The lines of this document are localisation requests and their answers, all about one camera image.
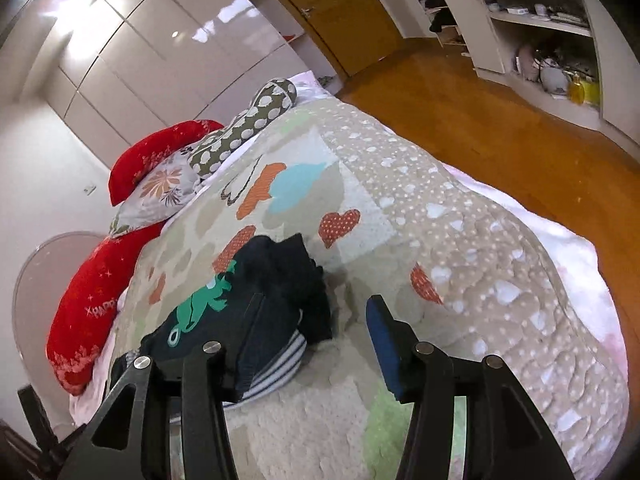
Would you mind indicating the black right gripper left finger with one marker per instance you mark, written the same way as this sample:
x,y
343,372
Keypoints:
x,y
128,438

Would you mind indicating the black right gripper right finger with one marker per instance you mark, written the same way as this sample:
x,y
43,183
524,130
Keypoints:
x,y
506,437

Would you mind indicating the navy striped children's pants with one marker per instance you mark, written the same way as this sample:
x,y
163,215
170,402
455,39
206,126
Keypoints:
x,y
265,310

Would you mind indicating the long red pillow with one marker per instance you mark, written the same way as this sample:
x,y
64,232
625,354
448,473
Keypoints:
x,y
88,307

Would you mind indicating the patchwork heart quilt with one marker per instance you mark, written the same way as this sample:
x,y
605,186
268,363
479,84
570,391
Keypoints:
x,y
336,420

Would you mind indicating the round grey headboard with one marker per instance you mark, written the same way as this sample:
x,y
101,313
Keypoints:
x,y
38,289

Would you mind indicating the floral grey pillow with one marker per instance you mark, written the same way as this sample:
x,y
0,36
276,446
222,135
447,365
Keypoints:
x,y
162,193

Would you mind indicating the red pillow behind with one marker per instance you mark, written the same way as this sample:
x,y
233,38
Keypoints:
x,y
138,160

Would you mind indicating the yellow bottle on shelf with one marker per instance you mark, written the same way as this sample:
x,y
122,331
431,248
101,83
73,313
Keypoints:
x,y
576,90

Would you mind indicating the olive polka dot bolster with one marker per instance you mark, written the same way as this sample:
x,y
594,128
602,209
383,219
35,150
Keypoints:
x,y
271,101

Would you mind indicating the white glossy wardrobe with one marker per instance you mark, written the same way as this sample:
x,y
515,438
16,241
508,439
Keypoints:
x,y
130,67

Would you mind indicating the white open shelf unit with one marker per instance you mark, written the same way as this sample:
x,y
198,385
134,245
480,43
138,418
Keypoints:
x,y
533,46

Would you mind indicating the wooden door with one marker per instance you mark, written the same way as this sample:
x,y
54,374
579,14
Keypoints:
x,y
352,34

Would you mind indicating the wall power socket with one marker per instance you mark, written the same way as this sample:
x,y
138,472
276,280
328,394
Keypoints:
x,y
89,189

